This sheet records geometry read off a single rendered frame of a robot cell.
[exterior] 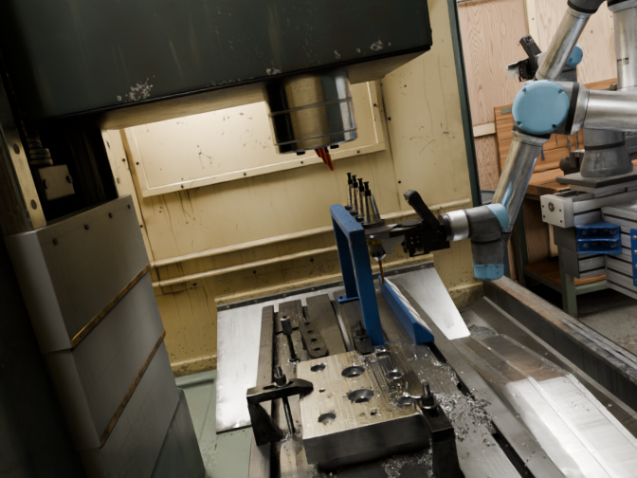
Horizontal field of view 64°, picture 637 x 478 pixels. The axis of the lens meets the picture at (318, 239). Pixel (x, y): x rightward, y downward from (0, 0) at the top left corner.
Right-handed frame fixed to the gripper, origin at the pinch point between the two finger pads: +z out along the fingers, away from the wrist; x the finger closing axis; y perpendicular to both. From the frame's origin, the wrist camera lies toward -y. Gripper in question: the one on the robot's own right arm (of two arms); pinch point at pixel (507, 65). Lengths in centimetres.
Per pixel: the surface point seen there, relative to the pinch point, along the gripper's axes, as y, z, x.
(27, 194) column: -12, -101, -170
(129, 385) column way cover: 26, -87, -171
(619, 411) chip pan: 82, -97, -72
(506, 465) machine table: 52, -121, -120
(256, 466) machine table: 47, -97, -156
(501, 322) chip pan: 84, -36, -57
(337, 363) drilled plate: 41, -87, -132
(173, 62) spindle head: -23, -99, -144
